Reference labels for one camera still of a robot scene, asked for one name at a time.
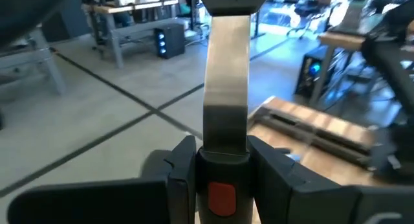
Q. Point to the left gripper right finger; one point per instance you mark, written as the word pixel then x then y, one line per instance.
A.
pixel 307 201

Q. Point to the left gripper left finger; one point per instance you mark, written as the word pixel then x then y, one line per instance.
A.
pixel 97 204

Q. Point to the large light blue spoon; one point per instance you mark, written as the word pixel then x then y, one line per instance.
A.
pixel 293 157

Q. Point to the black rectangular spatula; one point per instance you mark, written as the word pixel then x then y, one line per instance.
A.
pixel 226 88

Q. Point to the black computer tower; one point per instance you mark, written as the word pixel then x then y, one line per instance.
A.
pixel 171 39
pixel 310 72

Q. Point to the grey desk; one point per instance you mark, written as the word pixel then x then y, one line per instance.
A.
pixel 39 55

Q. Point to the wooden top table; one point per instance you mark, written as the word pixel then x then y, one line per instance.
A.
pixel 339 41

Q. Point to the office chair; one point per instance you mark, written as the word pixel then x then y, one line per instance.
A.
pixel 310 10

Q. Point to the wooden top desk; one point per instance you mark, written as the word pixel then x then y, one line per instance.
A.
pixel 129 6

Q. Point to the black metal table frame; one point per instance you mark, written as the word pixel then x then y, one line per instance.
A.
pixel 307 133

